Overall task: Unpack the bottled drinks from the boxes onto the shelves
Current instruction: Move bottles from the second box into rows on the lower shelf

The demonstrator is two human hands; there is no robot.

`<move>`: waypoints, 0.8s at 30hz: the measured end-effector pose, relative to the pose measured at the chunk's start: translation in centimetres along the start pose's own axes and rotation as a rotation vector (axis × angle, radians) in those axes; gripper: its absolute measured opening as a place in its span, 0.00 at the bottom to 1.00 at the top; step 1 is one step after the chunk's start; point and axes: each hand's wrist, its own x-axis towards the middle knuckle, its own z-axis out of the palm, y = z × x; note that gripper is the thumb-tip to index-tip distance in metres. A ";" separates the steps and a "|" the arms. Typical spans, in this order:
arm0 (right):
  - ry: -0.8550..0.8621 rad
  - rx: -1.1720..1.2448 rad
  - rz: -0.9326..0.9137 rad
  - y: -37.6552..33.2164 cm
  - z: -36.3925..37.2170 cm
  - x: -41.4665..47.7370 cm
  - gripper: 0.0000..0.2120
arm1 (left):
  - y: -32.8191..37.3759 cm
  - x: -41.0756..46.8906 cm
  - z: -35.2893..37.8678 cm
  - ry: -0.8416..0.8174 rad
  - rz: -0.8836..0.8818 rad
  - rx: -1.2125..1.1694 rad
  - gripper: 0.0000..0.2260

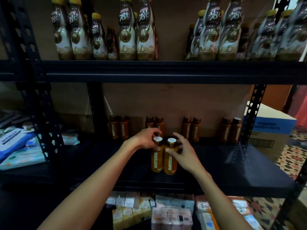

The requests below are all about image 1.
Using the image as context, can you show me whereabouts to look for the person's left hand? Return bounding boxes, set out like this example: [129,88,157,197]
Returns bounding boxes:
[125,127,163,151]

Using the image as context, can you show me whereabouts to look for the person's right hand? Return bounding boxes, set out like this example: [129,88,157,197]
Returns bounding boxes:
[165,132,208,177]

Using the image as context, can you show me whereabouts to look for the Oatside bottle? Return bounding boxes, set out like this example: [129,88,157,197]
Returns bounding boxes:
[163,137,178,176]
[151,136,165,173]

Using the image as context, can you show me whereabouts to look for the orange Oatside bottles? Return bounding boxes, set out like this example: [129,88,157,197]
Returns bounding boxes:
[108,116,244,145]

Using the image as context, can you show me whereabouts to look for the black metal shelf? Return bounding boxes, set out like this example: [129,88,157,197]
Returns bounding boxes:
[0,0,65,230]
[14,0,307,230]

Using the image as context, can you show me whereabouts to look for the row of yellow-capped coffee bottles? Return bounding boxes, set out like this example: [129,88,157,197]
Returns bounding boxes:
[50,0,307,61]

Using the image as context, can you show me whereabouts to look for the person's right forearm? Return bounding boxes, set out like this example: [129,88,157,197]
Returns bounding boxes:
[194,170,255,230]

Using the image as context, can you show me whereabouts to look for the person's left forearm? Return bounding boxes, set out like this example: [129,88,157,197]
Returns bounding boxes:
[37,141,145,230]

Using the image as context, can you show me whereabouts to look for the blue white cashew carton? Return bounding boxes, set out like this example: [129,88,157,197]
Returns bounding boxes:
[244,103,297,162]

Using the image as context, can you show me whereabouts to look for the flat white packet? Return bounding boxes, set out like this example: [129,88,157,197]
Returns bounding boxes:
[154,194,195,210]

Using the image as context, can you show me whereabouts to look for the stack of pink white boxes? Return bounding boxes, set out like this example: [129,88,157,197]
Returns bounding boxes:
[151,207,194,230]

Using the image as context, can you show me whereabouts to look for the row of orange blue packets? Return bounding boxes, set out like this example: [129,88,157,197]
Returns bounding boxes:
[197,208,264,230]

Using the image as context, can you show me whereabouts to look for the row of pale pink packets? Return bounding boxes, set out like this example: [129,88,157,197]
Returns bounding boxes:
[194,195,250,212]

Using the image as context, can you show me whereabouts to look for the tissue packs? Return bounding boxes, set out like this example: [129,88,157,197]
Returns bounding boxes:
[112,199,154,230]

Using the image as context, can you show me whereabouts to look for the brown wooden cabinet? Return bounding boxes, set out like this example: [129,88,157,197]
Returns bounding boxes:
[249,85,293,112]

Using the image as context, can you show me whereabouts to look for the red curtain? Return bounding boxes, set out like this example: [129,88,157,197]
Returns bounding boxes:
[288,86,307,132]

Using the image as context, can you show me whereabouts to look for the row of wet wipe packs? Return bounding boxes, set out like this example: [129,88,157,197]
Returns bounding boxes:
[0,123,81,171]

